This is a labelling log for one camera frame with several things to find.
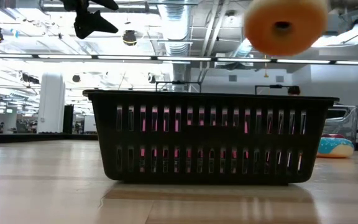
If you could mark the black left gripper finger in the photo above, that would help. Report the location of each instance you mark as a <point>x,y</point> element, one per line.
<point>89,25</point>
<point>104,3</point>

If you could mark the pink frosted toy donut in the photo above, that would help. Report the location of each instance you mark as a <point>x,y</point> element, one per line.
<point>259,31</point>

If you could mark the blue frosted toy donut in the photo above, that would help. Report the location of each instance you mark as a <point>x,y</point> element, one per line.
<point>334,148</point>

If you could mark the long ceiling light strip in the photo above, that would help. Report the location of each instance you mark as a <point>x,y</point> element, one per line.
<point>123,57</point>

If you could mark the white column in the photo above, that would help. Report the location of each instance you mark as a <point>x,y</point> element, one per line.
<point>51,102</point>

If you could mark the black tall cabinet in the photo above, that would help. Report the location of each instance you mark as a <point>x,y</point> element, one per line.
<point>68,119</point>

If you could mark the black slotted plastic basket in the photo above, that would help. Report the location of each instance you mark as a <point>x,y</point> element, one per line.
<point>213,138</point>

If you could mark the clear plastic container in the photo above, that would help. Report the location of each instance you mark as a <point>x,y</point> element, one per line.
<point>346,124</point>

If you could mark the silver ventilation duct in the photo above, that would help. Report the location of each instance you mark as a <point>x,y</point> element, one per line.
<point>176,31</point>

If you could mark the distant black rig frame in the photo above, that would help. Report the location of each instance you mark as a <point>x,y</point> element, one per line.
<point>272,86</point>
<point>179,82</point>

